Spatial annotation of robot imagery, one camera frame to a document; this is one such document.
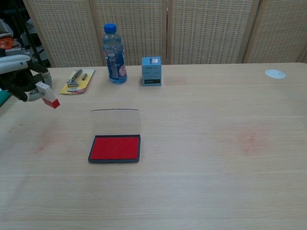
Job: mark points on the white round grommet cover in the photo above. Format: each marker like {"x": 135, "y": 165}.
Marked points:
{"x": 274, "y": 73}

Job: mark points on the small blue cardboard box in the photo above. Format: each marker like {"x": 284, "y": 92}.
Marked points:
{"x": 151, "y": 73}

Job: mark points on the razor in yellow blister pack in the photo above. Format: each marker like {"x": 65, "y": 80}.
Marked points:
{"x": 76, "y": 81}

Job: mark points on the red ink pad clear lid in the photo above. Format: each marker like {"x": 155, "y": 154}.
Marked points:
{"x": 114, "y": 148}

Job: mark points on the water bottle with blue cap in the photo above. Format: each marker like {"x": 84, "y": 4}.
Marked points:
{"x": 115, "y": 60}

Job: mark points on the wooden rattan folding screen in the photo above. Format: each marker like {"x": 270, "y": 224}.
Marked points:
{"x": 206, "y": 31}

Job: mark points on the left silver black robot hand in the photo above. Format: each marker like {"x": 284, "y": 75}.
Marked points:
{"x": 14, "y": 72}

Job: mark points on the black tripod stand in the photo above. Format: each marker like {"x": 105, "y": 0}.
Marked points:
{"x": 36, "y": 51}

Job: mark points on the teal wet wipes pack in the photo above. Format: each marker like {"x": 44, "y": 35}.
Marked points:
{"x": 3, "y": 98}

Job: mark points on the orange background object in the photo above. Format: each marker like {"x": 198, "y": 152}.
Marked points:
{"x": 6, "y": 43}

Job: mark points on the red and white stamp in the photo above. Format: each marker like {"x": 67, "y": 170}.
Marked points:
{"x": 49, "y": 97}

